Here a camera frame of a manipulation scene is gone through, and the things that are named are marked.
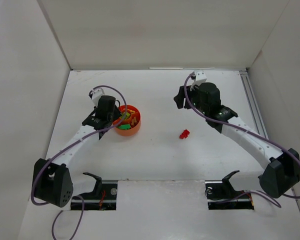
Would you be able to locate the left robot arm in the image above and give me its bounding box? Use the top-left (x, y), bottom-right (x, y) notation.
top-left (30, 95), bottom-right (122, 208)

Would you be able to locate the orange round divided container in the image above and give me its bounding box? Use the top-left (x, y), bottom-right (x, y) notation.
top-left (114, 104), bottom-right (141, 137)

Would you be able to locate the red lego pieces cluster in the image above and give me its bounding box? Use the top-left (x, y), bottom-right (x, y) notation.
top-left (179, 129), bottom-right (190, 140)

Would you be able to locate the lime curved lego brick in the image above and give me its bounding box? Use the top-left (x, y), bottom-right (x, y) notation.
top-left (120, 112), bottom-right (131, 120)

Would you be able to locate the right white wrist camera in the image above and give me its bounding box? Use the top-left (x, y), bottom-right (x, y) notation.
top-left (190, 70), bottom-right (207, 87)

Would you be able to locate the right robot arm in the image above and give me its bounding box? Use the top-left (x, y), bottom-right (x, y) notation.
top-left (173, 82), bottom-right (300, 199)

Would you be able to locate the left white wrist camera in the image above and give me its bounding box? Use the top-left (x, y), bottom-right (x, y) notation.
top-left (88, 87), bottom-right (105, 107)

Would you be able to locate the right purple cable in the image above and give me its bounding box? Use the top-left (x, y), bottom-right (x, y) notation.
top-left (184, 71), bottom-right (300, 208)

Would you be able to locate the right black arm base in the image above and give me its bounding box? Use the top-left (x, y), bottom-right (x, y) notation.
top-left (204, 170), bottom-right (255, 210)

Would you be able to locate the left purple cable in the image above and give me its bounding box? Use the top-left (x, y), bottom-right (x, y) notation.
top-left (30, 85), bottom-right (127, 240)

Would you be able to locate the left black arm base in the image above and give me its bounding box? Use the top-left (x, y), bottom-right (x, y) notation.
top-left (69, 172), bottom-right (118, 211)

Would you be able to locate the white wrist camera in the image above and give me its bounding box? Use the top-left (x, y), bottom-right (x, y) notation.
top-left (190, 70), bottom-right (207, 87)
top-left (88, 87), bottom-right (105, 107)

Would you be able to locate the green long lego brick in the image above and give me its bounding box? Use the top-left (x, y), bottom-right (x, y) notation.
top-left (117, 124), bottom-right (131, 131)

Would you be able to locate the purple cable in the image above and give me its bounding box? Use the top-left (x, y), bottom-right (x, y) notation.
top-left (184, 71), bottom-right (300, 208)
top-left (30, 85), bottom-right (127, 240)

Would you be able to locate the brown lego brick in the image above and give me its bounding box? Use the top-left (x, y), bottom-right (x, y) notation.
top-left (130, 117), bottom-right (138, 126)

